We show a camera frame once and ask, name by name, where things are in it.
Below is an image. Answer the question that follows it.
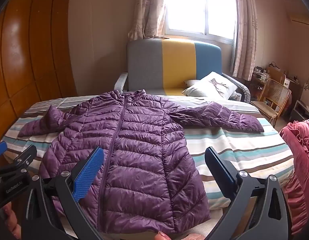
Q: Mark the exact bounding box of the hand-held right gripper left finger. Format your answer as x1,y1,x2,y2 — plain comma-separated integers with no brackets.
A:
21,147,105,240

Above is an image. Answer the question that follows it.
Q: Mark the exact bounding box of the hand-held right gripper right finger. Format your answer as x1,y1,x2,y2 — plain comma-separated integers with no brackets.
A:
205,147,293,240

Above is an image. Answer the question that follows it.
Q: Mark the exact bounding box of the purple down jacket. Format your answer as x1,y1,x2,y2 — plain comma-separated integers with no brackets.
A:
17,89,264,236

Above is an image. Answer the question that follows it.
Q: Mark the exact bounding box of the person's left hand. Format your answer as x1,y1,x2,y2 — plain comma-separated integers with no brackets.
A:
1,201,23,240

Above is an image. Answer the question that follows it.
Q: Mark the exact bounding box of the person's right hand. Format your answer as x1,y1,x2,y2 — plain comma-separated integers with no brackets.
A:
154,231,206,240

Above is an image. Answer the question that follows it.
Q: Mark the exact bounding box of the striped bed sheet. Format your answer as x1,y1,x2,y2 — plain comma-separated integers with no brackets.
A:
1,95,295,240

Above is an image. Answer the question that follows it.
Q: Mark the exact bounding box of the pink ruffled blanket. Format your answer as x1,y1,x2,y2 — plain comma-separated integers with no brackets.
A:
280,117,309,235

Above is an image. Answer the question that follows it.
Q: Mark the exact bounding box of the white deer print pillow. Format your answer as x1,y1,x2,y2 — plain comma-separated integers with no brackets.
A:
182,71,238,100

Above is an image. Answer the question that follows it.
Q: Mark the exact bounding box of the pale floral pillow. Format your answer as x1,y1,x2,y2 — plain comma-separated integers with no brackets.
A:
184,79,203,87

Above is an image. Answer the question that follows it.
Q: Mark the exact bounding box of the rattan chair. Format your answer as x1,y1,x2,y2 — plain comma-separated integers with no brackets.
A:
250,78,292,128

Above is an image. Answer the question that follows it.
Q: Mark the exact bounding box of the white storage box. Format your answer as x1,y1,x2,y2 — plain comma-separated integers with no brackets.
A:
291,100,309,124

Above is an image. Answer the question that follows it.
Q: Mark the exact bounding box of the wooden wardrobe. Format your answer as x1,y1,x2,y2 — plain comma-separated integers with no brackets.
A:
0,0,78,140

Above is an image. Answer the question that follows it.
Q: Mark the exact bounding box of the cluttered wooden desk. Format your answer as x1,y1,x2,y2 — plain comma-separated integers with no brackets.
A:
252,64,303,98

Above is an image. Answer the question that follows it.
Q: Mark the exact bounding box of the grey yellow blue sofa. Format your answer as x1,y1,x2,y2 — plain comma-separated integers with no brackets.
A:
114,38,250,103

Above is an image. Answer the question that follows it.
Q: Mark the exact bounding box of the beige star print curtain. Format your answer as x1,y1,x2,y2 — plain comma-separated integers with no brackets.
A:
230,0,259,81
128,0,168,40

